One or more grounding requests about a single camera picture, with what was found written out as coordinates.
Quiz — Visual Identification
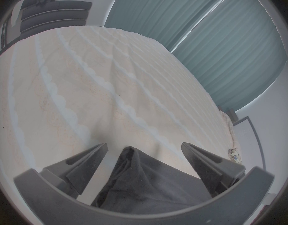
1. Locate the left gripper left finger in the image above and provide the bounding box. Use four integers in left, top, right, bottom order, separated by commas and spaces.
42, 142, 108, 195

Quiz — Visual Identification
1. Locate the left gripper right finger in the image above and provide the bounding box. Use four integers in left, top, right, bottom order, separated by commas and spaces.
181, 142, 246, 198

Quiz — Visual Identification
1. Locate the black T-shirt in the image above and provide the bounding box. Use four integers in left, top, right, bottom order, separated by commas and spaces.
91, 146, 211, 214

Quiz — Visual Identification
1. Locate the bed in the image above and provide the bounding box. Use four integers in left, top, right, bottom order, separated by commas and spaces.
0, 25, 266, 211

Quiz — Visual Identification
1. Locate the white printed pyjama top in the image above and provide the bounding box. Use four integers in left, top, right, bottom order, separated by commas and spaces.
228, 148, 243, 165

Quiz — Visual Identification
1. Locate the cream pillow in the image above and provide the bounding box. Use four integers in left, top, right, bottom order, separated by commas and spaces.
219, 110, 236, 149

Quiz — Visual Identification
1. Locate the grey bedside table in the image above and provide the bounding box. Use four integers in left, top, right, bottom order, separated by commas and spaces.
218, 105, 239, 124

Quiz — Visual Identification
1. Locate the blue-green curtain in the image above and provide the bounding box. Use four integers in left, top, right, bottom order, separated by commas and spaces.
172, 0, 288, 111
104, 0, 243, 51

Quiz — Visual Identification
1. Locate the black chest of drawers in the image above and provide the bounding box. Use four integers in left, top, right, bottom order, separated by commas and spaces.
17, 0, 92, 33

